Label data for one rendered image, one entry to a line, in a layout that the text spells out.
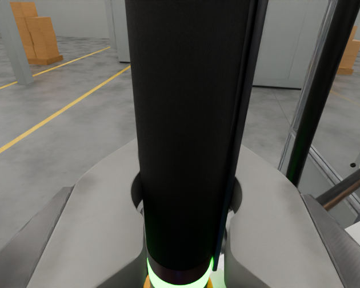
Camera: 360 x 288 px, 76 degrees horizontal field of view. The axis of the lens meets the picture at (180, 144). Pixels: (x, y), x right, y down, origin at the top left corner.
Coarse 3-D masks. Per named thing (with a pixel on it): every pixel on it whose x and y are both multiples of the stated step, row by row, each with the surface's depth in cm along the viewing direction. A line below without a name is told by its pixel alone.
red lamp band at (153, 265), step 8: (152, 264) 11; (160, 264) 10; (200, 264) 10; (208, 264) 11; (160, 272) 10; (168, 272) 10; (176, 272) 10; (184, 272) 10; (192, 272) 10; (200, 272) 11; (168, 280) 11; (176, 280) 10; (184, 280) 10; (192, 280) 11
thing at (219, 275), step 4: (216, 272) 18; (220, 272) 18; (212, 276) 17; (216, 276) 17; (220, 276) 17; (212, 280) 17; (216, 280) 17; (220, 280) 17; (216, 284) 17; (220, 284) 17; (224, 284) 17
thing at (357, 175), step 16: (352, 0) 10; (336, 16) 11; (352, 16) 10; (336, 32) 11; (336, 48) 11; (320, 64) 12; (336, 64) 11; (320, 80) 12; (320, 96) 12; (304, 112) 13; (320, 112) 13; (304, 128) 14; (304, 144) 14; (304, 160) 15; (288, 176) 16; (352, 176) 26; (336, 192) 24
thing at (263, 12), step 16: (256, 0) 6; (256, 16) 6; (256, 32) 6; (256, 48) 6; (256, 64) 6; (240, 80) 7; (240, 96) 7; (240, 112) 7; (240, 128) 8; (240, 144) 8; (224, 176) 9; (224, 192) 9; (224, 208) 9; (224, 224) 10
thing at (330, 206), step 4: (356, 184) 27; (352, 188) 26; (356, 188) 27; (344, 192) 26; (348, 192) 26; (352, 192) 27; (340, 196) 25; (344, 196) 26; (348, 196) 26; (332, 200) 25; (336, 200) 25; (340, 200) 25; (328, 204) 24; (332, 204) 24; (336, 204) 25; (324, 208) 24; (328, 208) 24; (332, 208) 24
